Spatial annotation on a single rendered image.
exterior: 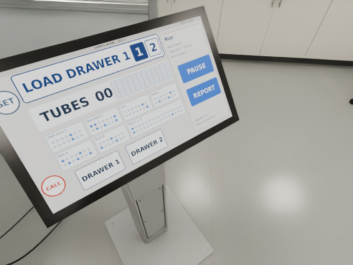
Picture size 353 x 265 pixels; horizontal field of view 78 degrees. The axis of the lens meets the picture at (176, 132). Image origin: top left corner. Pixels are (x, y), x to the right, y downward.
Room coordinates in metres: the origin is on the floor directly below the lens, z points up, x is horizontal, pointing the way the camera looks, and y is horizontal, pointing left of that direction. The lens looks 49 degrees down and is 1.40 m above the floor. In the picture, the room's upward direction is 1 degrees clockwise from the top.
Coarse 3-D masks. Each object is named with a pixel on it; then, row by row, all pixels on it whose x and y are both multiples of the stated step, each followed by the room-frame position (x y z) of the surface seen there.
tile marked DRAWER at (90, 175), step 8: (112, 152) 0.27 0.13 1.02; (96, 160) 0.25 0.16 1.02; (104, 160) 0.25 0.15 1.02; (112, 160) 0.26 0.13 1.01; (120, 160) 0.26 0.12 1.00; (80, 168) 0.23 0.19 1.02; (88, 168) 0.23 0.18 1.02; (96, 168) 0.24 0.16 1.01; (104, 168) 0.24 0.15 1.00; (112, 168) 0.24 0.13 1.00; (120, 168) 0.25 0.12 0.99; (80, 176) 0.22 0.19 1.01; (88, 176) 0.22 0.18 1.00; (96, 176) 0.22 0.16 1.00; (104, 176) 0.23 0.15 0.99; (80, 184) 0.21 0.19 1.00; (88, 184) 0.21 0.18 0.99; (96, 184) 0.21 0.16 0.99
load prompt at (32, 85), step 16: (112, 48) 0.42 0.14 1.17; (128, 48) 0.44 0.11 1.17; (144, 48) 0.45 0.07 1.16; (160, 48) 0.47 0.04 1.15; (64, 64) 0.36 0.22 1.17; (80, 64) 0.38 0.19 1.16; (96, 64) 0.39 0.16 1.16; (112, 64) 0.40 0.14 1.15; (128, 64) 0.41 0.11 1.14; (16, 80) 0.31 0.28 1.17; (32, 80) 0.32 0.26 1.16; (48, 80) 0.33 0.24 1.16; (64, 80) 0.34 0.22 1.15; (80, 80) 0.35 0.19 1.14; (32, 96) 0.30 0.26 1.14
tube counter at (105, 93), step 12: (144, 72) 0.42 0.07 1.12; (156, 72) 0.43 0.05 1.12; (168, 72) 0.44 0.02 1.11; (108, 84) 0.37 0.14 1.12; (120, 84) 0.38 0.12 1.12; (132, 84) 0.39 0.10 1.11; (144, 84) 0.40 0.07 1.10; (156, 84) 0.41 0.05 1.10; (96, 96) 0.34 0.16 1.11; (108, 96) 0.35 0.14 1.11; (120, 96) 0.36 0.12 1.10
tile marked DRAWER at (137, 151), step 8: (160, 128) 0.34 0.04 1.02; (144, 136) 0.31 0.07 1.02; (152, 136) 0.32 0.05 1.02; (160, 136) 0.33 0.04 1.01; (128, 144) 0.29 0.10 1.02; (136, 144) 0.30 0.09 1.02; (144, 144) 0.30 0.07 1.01; (152, 144) 0.31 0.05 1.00; (160, 144) 0.31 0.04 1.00; (128, 152) 0.28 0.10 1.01; (136, 152) 0.28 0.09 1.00; (144, 152) 0.29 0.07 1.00; (152, 152) 0.29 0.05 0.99; (136, 160) 0.27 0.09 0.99
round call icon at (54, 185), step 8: (48, 176) 0.20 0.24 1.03; (56, 176) 0.21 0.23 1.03; (40, 184) 0.19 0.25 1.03; (48, 184) 0.19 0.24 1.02; (56, 184) 0.20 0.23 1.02; (64, 184) 0.20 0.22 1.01; (48, 192) 0.18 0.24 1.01; (56, 192) 0.18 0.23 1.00; (64, 192) 0.19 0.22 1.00; (48, 200) 0.17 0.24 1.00
